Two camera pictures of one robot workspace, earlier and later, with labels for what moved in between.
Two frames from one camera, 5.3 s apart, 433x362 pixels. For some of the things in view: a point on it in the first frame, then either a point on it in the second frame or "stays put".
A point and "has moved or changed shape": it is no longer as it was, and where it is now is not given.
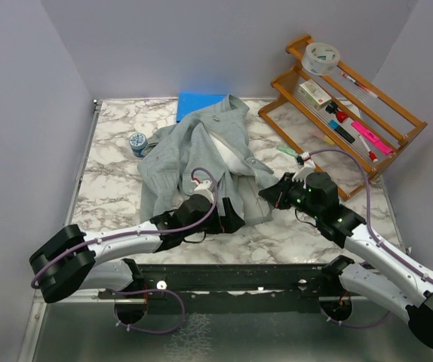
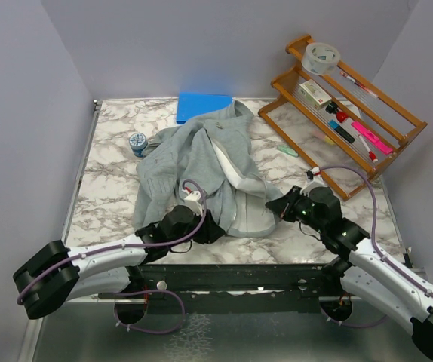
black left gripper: x=231 y=222 to x=210 y=231
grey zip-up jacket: x=210 y=145 has moved or changed shape
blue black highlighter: x=341 y=131 stays put
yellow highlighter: x=328 y=140 stays put
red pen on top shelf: x=360 y=84 stays put
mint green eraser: x=288 y=149 stays put
